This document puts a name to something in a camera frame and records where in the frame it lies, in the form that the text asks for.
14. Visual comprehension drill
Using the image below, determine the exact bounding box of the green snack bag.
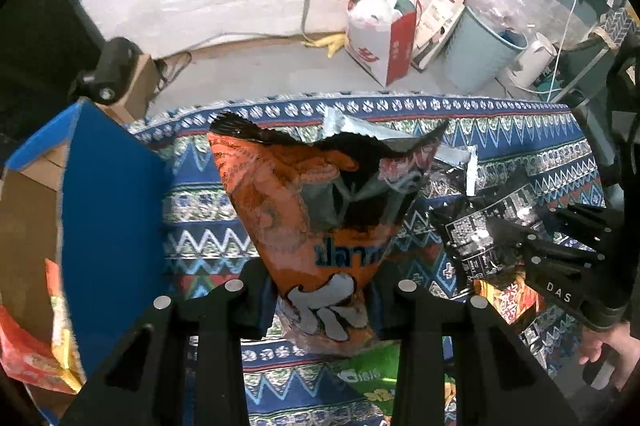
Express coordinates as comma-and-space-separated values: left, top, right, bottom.
328, 340, 458, 426

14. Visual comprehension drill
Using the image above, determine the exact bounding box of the black snack bag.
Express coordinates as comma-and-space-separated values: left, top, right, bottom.
430, 167, 549, 290

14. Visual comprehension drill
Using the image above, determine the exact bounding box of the black camera on box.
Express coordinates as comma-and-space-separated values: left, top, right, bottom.
68, 36, 142, 106

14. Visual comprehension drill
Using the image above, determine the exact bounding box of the white wooden crate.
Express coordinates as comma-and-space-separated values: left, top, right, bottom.
411, 0, 466, 71

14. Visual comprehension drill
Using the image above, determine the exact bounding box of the orange white snack packet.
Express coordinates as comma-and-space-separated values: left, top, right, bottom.
44, 258, 86, 394

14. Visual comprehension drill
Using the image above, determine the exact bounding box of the red fries snack bag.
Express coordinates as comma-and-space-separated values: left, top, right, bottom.
473, 276, 544, 328

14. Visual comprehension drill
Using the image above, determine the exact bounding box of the red white paper bag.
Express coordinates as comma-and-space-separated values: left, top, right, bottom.
345, 0, 421, 87

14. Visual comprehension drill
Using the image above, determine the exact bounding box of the orange black chip bag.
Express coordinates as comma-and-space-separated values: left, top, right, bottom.
207, 112, 448, 356

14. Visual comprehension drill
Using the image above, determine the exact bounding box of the red noodle packet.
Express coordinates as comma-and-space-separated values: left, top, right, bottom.
0, 306, 81, 394

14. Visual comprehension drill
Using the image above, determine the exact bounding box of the person's right hand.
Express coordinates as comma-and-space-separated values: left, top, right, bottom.
578, 322, 640, 390

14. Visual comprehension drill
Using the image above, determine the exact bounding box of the patterned blue tablecloth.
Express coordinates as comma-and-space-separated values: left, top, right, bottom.
129, 93, 603, 425

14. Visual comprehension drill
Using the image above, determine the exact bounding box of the blue cardboard box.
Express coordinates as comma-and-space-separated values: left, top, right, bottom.
1, 100, 169, 385

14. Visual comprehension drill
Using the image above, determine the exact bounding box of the light blue trash bin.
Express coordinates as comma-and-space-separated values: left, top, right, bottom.
442, 7, 528, 95

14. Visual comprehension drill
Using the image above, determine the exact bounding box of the white kettle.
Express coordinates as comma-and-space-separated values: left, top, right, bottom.
498, 32, 558, 90

